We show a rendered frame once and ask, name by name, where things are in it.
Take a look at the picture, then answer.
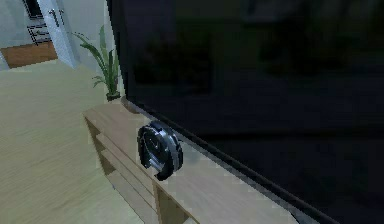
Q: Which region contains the round black alarm clock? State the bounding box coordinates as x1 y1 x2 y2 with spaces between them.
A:
136 120 184 182

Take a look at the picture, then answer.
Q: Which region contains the large black television set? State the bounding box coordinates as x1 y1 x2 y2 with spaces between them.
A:
107 0 384 224

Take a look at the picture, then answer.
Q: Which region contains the light wooden television stand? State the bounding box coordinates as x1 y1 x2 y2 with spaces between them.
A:
82 101 301 224

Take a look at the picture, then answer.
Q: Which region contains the green house plant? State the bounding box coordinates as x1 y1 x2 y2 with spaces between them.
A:
71 25 122 102

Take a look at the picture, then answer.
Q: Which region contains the white room door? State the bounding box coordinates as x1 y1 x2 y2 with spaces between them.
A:
36 0 80 69

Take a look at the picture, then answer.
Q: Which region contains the black door handle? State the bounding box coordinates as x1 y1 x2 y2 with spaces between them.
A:
48 8 61 28

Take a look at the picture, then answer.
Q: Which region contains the black wire shelf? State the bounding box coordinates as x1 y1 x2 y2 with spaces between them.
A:
21 0 52 46

